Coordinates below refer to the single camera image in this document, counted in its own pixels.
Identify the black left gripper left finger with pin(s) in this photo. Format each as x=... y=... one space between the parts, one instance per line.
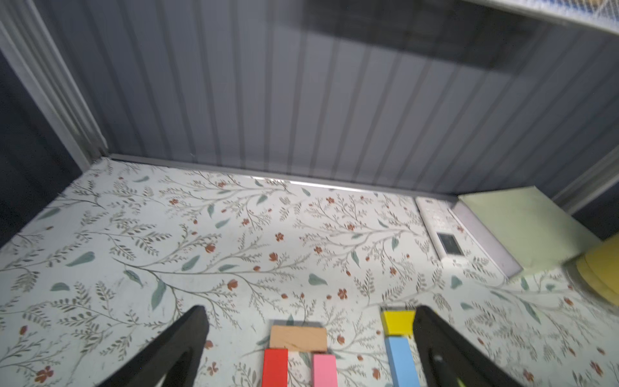
x=172 y=359

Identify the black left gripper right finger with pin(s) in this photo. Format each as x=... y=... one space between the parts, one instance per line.
x=449 y=359

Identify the light blue block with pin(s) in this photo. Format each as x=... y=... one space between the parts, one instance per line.
x=401 y=362

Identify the yellow block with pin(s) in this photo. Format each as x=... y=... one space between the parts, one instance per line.
x=398 y=323

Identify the pink block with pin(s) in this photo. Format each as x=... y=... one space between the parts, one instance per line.
x=324 y=370

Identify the red block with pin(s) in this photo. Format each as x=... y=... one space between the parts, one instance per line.
x=275 y=367

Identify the numbered wood block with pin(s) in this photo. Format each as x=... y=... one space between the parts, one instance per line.
x=298 y=339

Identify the white remote control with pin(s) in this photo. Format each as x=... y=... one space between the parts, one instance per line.
x=442 y=227

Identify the pale green book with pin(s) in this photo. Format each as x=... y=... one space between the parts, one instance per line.
x=522 y=231

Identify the yellow pencil cup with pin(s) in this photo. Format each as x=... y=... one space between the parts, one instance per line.
x=599 y=269

